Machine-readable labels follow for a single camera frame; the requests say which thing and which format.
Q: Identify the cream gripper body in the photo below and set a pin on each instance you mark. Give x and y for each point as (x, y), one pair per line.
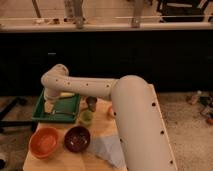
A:
(48, 107)

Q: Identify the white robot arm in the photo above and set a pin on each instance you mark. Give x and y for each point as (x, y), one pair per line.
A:
(141, 128)

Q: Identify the orange bowl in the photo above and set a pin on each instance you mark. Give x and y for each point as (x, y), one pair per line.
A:
(44, 142)

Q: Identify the dark red bowl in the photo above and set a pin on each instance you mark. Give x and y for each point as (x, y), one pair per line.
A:
(77, 139)

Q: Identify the green plastic tray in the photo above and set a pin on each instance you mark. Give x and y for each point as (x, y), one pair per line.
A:
(65, 105)

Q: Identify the yellow banana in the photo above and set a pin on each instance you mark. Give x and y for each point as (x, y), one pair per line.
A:
(66, 95)

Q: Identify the light green cup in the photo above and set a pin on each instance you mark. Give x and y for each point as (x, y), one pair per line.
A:
(86, 118)

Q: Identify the grey metal cup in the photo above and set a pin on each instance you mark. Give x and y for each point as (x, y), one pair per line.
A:
(91, 103)

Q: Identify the orange peach fruit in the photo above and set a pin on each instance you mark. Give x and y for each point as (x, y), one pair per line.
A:
(110, 112)

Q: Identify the grey blue cloth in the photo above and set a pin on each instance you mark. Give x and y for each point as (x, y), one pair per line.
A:
(109, 149)

